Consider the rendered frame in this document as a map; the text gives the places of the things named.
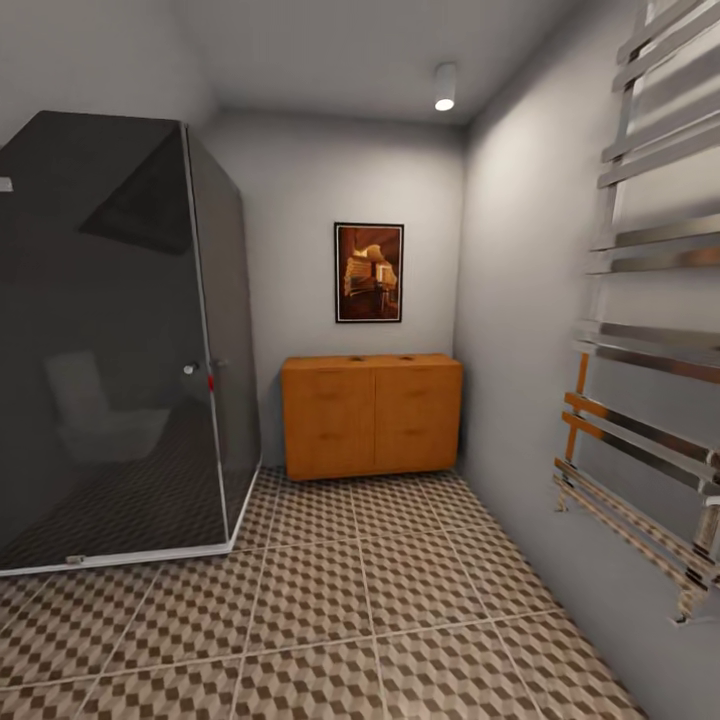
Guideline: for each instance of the picture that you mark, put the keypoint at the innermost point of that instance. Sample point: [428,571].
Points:
[369,272]

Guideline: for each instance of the door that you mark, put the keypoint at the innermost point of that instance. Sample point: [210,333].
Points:
[107,431]
[220,227]

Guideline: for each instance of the towel rack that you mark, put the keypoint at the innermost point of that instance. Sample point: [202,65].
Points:
[703,557]

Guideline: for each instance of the cabinet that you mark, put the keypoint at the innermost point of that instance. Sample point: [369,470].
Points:
[373,415]

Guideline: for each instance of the downlight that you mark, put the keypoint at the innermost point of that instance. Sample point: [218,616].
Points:
[445,85]

